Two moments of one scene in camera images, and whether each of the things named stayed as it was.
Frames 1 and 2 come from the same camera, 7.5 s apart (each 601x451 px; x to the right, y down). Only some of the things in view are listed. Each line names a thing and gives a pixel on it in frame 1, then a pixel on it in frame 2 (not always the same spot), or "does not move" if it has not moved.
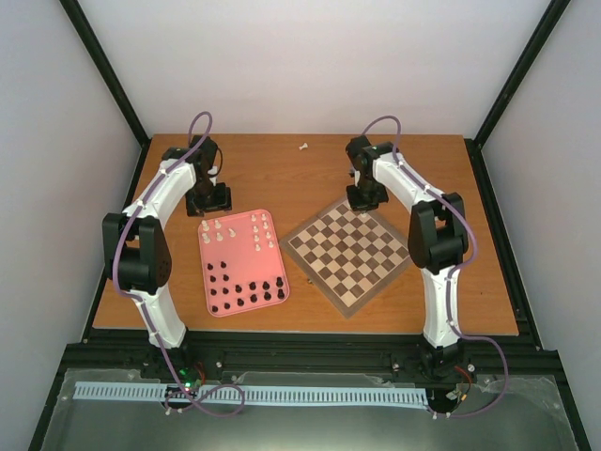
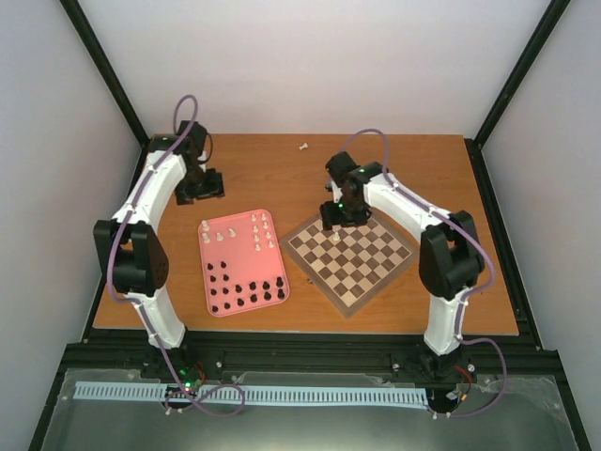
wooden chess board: [353, 256] does not move
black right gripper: [362, 207] to [331, 218]
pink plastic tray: [242, 263] does not move
